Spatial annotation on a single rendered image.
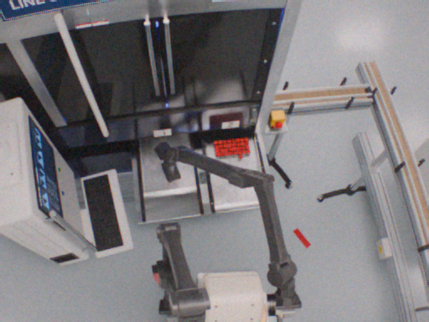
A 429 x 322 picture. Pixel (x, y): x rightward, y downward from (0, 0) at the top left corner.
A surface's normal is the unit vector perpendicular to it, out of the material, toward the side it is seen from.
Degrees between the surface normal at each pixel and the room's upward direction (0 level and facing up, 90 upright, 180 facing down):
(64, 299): 0
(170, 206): 0
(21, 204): 0
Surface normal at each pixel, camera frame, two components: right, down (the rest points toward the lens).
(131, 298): 0.04, -0.39
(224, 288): 0.00, -0.91
